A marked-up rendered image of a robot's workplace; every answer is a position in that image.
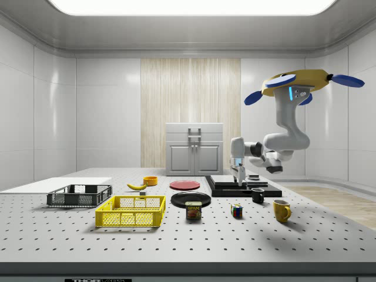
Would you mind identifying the yellow basket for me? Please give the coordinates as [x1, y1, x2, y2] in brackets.
[95, 195, 167, 228]

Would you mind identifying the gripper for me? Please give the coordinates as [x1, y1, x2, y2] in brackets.
[231, 163, 247, 187]

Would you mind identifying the black stove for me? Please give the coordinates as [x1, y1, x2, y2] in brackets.
[204, 173, 283, 198]

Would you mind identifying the red plate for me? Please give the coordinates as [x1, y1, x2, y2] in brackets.
[169, 180, 200, 191]

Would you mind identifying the white board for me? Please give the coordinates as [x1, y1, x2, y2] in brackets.
[0, 177, 113, 194]

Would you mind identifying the flat-sided can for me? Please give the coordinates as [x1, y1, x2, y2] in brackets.
[184, 201, 203, 220]

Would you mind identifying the puzzle cube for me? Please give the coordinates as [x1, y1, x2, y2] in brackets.
[230, 203, 244, 219]

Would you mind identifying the drone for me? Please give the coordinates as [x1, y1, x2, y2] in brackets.
[243, 68, 366, 106]

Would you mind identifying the banana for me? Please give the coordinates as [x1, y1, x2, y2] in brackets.
[126, 182, 149, 192]

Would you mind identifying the dark grey basket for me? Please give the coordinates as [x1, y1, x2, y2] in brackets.
[46, 184, 113, 209]

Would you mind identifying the black plate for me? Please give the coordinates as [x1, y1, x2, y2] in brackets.
[170, 191, 212, 208]

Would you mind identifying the black mug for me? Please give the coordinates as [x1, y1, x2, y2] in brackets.
[250, 187, 266, 204]

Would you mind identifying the white cabinet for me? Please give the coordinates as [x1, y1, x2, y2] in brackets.
[165, 122, 224, 177]

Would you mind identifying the yellow mug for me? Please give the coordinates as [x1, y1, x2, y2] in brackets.
[272, 199, 293, 223]

